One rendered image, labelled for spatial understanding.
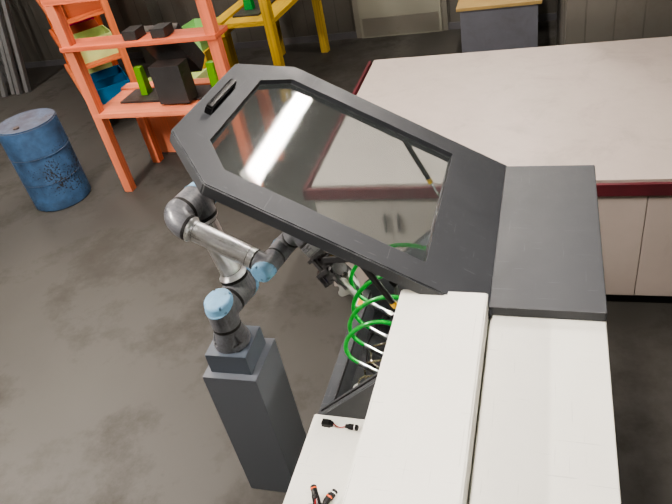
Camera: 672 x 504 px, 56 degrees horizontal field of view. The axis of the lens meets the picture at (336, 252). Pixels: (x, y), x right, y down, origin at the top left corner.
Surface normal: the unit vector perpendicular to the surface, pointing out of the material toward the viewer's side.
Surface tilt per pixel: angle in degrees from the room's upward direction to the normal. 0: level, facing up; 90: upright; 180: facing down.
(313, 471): 0
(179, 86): 90
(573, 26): 90
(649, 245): 90
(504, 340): 0
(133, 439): 0
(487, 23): 90
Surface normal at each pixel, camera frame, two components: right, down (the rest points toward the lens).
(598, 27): -0.24, 0.62
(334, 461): -0.17, -0.79
